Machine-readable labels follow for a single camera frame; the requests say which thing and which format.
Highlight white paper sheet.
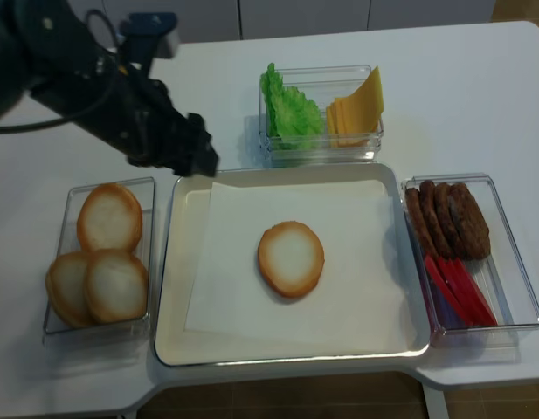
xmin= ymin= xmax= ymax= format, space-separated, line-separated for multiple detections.
xmin=185 ymin=183 xmax=417 ymax=353

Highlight brown meat patty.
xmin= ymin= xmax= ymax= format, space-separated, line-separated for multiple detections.
xmin=434 ymin=182 xmax=467 ymax=259
xmin=405 ymin=188 xmax=439 ymax=258
xmin=448 ymin=183 xmax=491 ymax=260
xmin=419 ymin=180 xmax=454 ymax=259

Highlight rear brown meat patty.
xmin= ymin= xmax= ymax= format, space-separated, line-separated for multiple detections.
xmin=405 ymin=188 xmax=439 ymax=258

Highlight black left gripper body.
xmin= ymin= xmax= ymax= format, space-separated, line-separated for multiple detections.
xmin=74 ymin=52 xmax=208 ymax=168

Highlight clear tray with lettuce cheese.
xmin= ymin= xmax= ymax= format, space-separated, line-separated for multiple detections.
xmin=259 ymin=65 xmax=384 ymax=168

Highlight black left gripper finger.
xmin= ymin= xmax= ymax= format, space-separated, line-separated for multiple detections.
xmin=170 ymin=141 xmax=219 ymax=177

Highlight front red tomato slice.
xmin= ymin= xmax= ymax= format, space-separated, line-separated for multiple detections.
xmin=453 ymin=258 xmax=498 ymax=326

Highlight red tomato slice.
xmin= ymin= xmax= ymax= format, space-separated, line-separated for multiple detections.
xmin=436 ymin=258 xmax=484 ymax=326
xmin=446 ymin=259 xmax=496 ymax=326
xmin=453 ymin=258 xmax=498 ymax=326
xmin=424 ymin=255 xmax=473 ymax=326

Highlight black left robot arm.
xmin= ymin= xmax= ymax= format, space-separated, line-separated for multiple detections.
xmin=0 ymin=1 xmax=219 ymax=177

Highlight clear tray with patties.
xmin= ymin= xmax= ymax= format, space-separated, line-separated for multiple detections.
xmin=401 ymin=174 xmax=539 ymax=347

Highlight stacked yellow cheese slices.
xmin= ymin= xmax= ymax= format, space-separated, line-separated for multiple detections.
xmin=326 ymin=98 xmax=384 ymax=148

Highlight clear tray with buns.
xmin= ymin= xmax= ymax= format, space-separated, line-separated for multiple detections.
xmin=42 ymin=176 xmax=156 ymax=347

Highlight front brown meat patty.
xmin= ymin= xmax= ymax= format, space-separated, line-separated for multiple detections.
xmin=448 ymin=183 xmax=491 ymax=260

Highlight white serving tray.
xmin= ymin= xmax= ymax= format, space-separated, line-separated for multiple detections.
xmin=155 ymin=162 xmax=431 ymax=367

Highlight tall yellow cheese slice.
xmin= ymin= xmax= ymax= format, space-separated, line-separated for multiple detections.
xmin=334 ymin=66 xmax=384 ymax=134

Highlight rear red tomato slice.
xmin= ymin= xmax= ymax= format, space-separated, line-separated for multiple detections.
xmin=424 ymin=255 xmax=473 ymax=326

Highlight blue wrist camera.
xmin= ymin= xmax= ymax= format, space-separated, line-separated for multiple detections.
xmin=120 ymin=12 xmax=180 ymax=76

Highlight bun half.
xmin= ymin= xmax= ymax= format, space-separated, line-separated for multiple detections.
xmin=77 ymin=183 xmax=142 ymax=252
xmin=84 ymin=249 xmax=149 ymax=324
xmin=257 ymin=221 xmax=325 ymax=299
xmin=45 ymin=251 xmax=95 ymax=328

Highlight green lettuce leaves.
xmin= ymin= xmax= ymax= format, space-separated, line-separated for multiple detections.
xmin=260 ymin=63 xmax=324 ymax=150

